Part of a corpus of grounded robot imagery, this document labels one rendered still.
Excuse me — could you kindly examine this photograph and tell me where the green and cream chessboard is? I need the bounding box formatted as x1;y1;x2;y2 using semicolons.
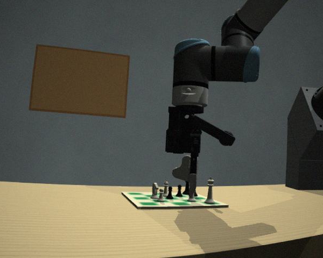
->
122;192;229;209

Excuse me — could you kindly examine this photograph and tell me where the white pawn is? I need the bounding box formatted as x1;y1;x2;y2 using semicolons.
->
157;188;165;202

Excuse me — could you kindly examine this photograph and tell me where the white bishop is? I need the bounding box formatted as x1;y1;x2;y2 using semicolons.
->
163;180;168;197

